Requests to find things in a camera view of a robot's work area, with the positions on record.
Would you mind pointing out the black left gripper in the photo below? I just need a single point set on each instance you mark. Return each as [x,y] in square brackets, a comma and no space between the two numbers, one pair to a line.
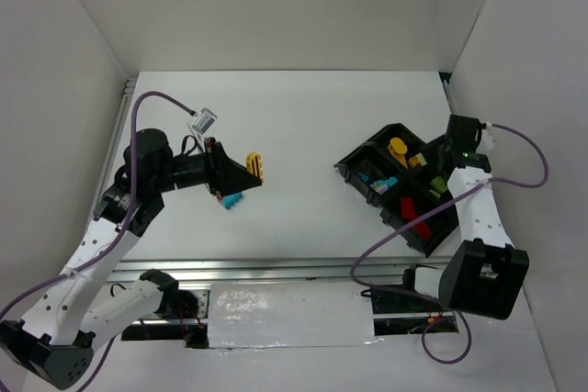
[213,166]

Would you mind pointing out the orange 2x4 brick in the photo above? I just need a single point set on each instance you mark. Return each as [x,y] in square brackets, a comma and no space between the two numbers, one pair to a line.
[254,165]

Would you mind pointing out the red curved brick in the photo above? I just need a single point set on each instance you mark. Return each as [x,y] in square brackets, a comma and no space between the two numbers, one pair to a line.
[407,208]

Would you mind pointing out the red arch lego brick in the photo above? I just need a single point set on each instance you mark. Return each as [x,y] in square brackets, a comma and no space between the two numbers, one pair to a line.
[423,231]

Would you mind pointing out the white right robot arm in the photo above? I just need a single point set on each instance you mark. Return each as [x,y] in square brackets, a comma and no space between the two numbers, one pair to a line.
[486,274]

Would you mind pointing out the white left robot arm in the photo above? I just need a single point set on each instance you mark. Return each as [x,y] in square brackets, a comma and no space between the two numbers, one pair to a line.
[56,340]

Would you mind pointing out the silver foil covered plate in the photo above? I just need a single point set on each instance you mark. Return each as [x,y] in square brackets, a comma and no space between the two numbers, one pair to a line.
[290,315]

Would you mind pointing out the white printed lego tile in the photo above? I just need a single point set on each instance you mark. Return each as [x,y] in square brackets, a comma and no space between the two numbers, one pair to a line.
[380,188]

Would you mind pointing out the black four-compartment tray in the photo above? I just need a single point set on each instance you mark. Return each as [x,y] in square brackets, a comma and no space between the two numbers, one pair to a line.
[373,159]

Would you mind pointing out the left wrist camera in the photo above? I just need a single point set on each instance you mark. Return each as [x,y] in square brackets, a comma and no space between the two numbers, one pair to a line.
[202,122]

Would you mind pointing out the aluminium table edge rail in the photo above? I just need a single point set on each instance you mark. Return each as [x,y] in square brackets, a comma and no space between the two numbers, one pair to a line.
[207,272]

